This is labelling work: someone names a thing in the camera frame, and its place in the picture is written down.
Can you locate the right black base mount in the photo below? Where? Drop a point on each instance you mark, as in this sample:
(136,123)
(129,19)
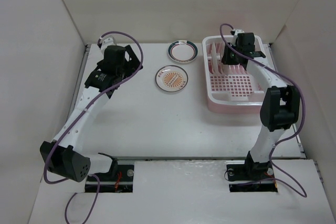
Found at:
(250,178)

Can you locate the green red rimmed plate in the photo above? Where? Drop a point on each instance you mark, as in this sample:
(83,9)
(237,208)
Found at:
(182,51)

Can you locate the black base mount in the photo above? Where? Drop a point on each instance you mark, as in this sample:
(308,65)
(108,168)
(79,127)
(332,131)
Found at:
(119,179)
(250,178)

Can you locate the pink plastic dish rack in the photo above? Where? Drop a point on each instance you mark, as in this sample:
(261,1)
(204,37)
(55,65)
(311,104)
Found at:
(233,89)

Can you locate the orange sunburst plate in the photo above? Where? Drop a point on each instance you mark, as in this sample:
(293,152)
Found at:
(214,59)
(171,78)

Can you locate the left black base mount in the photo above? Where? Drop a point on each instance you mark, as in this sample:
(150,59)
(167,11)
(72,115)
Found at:
(119,179)

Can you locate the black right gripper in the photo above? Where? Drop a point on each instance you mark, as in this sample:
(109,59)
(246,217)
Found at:
(226,58)

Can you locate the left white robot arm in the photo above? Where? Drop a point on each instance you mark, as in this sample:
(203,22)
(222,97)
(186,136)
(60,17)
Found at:
(63,155)

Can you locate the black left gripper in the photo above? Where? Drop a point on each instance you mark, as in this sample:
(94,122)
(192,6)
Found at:
(133,64)

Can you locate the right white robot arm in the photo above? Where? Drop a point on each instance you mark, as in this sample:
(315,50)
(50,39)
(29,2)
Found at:
(279,109)

